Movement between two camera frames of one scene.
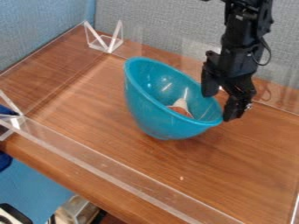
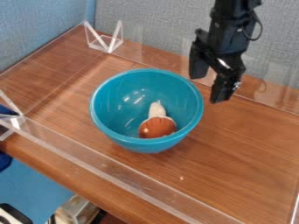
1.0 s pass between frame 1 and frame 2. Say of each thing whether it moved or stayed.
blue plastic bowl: moved
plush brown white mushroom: moved
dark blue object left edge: stayed
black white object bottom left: stayed
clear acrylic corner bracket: stayed
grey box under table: stayed
